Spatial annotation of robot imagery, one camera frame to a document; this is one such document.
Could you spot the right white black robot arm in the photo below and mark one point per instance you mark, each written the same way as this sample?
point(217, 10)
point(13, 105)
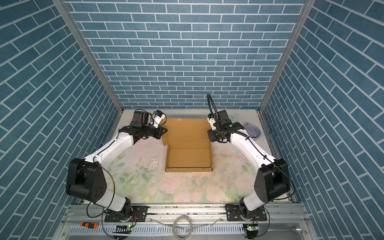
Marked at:
point(272, 179)

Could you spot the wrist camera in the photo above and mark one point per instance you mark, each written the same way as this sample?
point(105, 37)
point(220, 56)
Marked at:
point(212, 123)
point(158, 118)

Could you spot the brown cardboard box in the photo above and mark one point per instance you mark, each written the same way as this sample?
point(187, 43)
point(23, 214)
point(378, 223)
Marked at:
point(188, 146)

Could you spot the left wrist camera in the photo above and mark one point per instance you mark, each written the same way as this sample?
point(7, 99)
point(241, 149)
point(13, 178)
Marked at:
point(158, 118)

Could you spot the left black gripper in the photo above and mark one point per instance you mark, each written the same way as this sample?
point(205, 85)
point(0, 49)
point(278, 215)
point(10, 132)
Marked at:
point(159, 131)

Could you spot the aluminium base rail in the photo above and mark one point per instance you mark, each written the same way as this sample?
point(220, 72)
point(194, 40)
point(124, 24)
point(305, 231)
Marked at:
point(217, 221)

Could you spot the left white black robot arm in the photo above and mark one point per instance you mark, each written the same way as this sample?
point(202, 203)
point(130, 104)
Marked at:
point(86, 177)

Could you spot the orange black screwdriver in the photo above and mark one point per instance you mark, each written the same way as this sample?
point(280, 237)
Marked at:
point(89, 225)

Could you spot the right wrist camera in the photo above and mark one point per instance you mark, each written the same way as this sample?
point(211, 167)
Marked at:
point(212, 123)

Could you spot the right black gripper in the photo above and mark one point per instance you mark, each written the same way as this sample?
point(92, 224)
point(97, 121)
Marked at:
point(211, 136)

